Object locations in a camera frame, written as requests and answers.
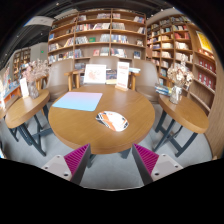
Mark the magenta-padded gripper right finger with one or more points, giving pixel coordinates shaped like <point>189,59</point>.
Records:
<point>147,159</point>

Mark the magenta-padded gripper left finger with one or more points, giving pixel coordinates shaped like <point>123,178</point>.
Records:
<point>76,159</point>

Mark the white orange patterned computer mouse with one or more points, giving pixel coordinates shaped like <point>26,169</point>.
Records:
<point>111,120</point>

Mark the blue pink gradient mouse pad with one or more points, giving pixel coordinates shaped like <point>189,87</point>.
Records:
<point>78,101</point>

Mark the oval wooden side table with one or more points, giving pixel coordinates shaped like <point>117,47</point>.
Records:
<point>25,110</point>
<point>185,113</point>

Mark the stack of colourful books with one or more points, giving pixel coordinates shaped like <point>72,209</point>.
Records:
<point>163,90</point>

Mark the glass vase with dried flowers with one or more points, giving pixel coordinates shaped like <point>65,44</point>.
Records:
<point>33,85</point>
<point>176,90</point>

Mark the brown leather armchair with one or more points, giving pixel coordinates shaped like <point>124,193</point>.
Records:
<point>146,78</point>
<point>59,76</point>
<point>100,60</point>

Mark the white card with red drawing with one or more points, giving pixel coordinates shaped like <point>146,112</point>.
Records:
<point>95,73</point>

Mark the white red sign wooden base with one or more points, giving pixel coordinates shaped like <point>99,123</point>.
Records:
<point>122,74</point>

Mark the small white table card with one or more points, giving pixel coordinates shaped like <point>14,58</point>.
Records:
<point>24,87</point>

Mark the teal book stack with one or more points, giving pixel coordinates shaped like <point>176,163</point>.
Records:
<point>134,70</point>

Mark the dark cover book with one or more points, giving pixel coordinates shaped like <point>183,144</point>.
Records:
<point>111,75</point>

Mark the low colourful book display stand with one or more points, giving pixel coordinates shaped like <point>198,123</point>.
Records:
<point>8,90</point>

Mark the distant wooden bookshelf unit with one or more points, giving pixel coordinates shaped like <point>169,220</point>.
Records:
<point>20,61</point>

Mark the tall wooden bookshelf with poster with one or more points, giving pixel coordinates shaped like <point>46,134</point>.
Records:
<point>180,46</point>

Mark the wide wooden bookshelf unit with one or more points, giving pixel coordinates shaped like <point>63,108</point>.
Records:
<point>96,33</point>

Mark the white hanging ceiling sign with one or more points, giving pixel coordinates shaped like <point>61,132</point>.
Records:
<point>39,21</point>

